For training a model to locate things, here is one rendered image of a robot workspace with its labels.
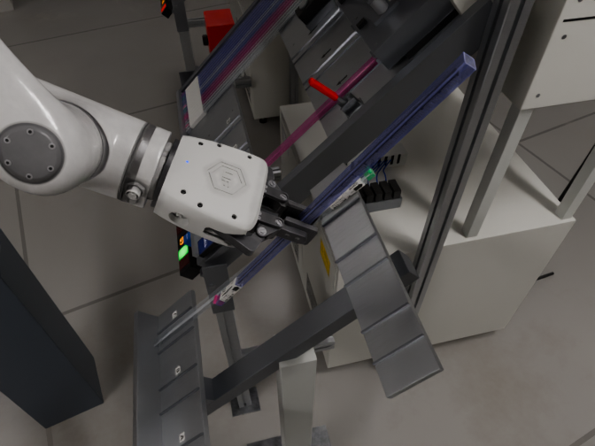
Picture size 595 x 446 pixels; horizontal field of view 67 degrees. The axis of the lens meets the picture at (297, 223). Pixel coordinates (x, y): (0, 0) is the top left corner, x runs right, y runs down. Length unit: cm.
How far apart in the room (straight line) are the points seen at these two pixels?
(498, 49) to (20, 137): 66
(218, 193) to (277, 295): 134
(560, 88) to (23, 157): 87
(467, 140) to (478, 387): 103
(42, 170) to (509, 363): 162
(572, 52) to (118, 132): 76
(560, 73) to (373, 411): 111
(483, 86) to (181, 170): 53
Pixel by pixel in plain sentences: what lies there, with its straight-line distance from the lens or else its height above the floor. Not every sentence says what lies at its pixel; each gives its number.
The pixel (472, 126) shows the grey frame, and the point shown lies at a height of 101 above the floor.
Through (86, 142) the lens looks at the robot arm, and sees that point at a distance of 40.
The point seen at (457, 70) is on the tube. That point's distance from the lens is 36.
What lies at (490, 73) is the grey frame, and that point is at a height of 112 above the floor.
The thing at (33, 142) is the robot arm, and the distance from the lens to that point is 39.
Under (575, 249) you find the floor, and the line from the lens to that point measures 225.
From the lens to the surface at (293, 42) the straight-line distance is 113.
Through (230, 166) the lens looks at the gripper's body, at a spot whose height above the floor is 117.
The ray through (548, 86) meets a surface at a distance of 97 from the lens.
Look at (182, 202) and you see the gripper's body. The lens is 45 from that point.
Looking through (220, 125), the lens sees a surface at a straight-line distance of 120.
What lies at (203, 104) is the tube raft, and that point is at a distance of 131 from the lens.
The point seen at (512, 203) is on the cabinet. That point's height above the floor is 62.
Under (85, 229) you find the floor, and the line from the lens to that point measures 219.
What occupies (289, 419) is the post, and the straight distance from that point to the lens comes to 96.
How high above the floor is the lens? 148
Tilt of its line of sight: 47 degrees down
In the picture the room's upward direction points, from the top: straight up
